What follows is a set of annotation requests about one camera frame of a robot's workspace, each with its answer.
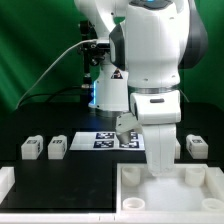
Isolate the grey cable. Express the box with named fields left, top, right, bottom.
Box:
left=15, top=39, right=98, bottom=110

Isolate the white square table top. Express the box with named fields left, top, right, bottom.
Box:
left=116, top=164, right=224, bottom=214

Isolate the white sheet with markers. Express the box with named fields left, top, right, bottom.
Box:
left=70, top=132, right=144, bottom=151

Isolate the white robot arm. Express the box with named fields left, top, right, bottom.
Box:
left=74, top=0, right=208, bottom=175

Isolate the black cable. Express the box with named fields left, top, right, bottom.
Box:
left=16, top=85, right=92, bottom=108

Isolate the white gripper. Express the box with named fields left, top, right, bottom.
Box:
left=130, top=90, right=181, bottom=176

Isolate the white obstacle fixture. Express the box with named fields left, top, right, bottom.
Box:
left=0, top=167, right=15, bottom=204

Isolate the black camera stand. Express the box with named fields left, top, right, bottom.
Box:
left=77, top=20, right=110, bottom=88

